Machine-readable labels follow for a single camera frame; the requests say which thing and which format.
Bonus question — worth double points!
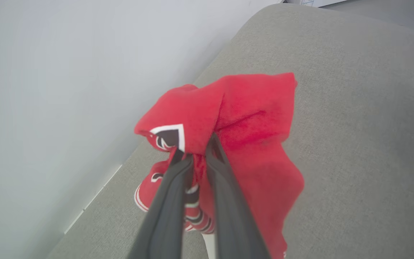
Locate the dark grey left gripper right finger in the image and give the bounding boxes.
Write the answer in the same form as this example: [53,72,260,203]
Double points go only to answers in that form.
[205,133,271,259]

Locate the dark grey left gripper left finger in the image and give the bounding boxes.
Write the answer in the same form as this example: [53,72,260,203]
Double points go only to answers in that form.
[127,149,194,259]

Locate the red garment with white trim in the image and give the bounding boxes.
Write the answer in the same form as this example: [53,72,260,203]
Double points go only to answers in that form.
[134,73,305,259]

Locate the grey fabric sofa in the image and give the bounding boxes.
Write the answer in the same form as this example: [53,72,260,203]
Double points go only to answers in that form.
[47,3,414,259]

